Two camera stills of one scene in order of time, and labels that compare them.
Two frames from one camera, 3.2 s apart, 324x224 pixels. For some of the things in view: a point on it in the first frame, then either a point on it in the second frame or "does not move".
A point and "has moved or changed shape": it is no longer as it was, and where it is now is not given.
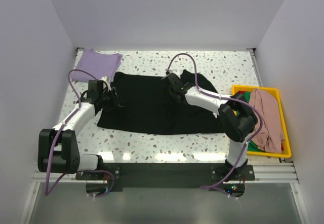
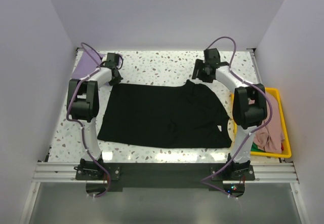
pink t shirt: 270,138 does not move
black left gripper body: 113,100 → 115,77
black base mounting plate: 150,176 does not move
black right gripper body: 171,92 → 200,72
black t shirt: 147,107 has moved or changed shape
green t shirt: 252,145 does not move
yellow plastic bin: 287,151 does not move
